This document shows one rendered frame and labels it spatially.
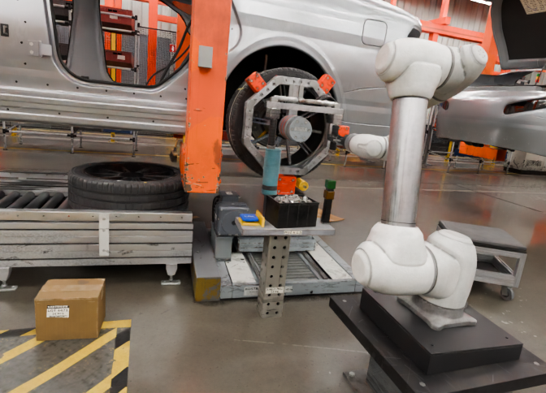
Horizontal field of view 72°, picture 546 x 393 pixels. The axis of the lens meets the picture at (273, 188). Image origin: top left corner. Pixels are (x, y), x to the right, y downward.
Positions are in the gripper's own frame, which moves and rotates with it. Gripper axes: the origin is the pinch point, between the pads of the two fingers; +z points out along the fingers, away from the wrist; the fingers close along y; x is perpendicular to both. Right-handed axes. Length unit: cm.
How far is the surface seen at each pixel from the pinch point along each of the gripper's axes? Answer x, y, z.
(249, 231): -39, -50, -36
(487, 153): -22, 344, 232
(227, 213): -46, -51, 10
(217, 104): 11, -63, -6
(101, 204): -44, -115, 15
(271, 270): -59, -37, -33
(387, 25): 70, 48, 46
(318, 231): -39, -19, -36
